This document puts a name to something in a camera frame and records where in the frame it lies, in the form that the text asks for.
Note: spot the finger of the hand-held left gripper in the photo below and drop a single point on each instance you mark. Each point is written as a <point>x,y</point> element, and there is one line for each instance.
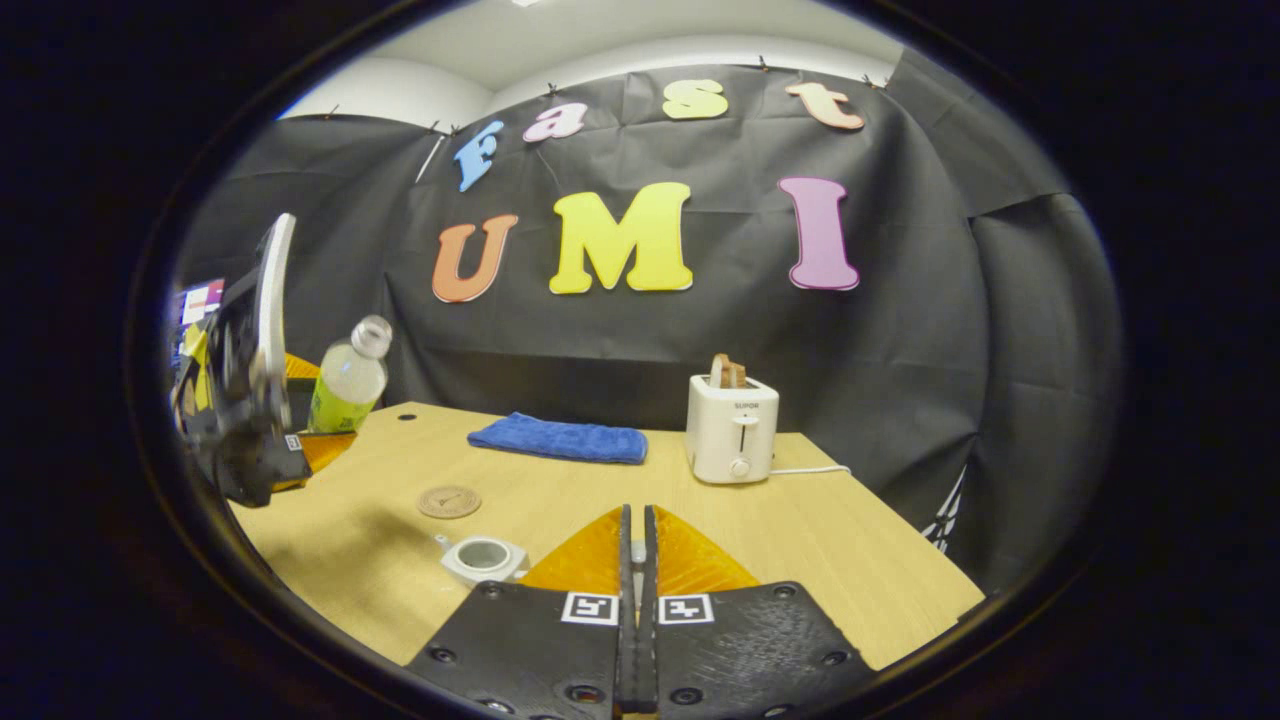
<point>300,375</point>
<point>260,470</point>

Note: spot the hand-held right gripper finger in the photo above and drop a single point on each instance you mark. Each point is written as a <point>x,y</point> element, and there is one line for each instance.
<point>650,570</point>
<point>625,570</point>

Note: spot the green label water bottle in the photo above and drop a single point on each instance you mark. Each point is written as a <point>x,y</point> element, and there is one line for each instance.
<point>345,385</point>

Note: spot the round cork coaster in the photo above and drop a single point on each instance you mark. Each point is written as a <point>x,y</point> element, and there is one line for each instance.
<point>449,502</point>

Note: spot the computer monitor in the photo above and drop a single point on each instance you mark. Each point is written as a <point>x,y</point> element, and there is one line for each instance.
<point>203,300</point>

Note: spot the blue towel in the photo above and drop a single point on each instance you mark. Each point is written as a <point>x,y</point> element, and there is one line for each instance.
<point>560,440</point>

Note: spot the white toaster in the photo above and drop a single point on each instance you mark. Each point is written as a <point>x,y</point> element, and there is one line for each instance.
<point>730,430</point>

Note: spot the bread slice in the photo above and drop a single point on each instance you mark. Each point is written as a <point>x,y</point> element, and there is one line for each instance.
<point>728,372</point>

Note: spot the black white striped object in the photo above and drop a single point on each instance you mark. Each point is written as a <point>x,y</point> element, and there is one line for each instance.
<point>945,515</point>

